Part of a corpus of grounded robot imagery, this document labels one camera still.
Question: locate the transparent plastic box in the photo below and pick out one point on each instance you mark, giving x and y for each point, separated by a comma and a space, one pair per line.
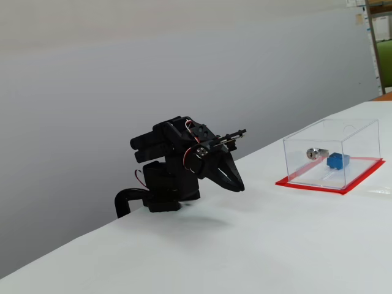
333, 134

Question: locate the white carton box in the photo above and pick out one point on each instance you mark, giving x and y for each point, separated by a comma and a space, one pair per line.
382, 27

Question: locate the metal shelf rack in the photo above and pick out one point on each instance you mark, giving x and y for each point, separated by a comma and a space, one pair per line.
381, 9

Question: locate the black table clamp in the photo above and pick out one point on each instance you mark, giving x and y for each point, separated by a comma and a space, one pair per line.
121, 202

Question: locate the red tape square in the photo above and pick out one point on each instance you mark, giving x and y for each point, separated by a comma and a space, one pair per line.
358, 180

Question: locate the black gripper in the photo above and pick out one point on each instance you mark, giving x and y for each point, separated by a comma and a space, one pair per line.
211, 166

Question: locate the blue lego brick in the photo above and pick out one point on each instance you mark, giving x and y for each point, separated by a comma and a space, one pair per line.
338, 160

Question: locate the silver cylinder lock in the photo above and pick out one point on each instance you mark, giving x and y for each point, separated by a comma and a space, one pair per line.
314, 153

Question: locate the black wrist camera board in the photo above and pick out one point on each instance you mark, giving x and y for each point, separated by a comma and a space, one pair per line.
232, 137

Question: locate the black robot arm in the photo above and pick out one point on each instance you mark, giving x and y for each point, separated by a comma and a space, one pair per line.
165, 159

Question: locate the green panel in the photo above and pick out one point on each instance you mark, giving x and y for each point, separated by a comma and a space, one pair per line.
386, 64

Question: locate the orange wooden table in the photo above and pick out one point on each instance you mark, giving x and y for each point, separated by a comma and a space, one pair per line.
384, 96

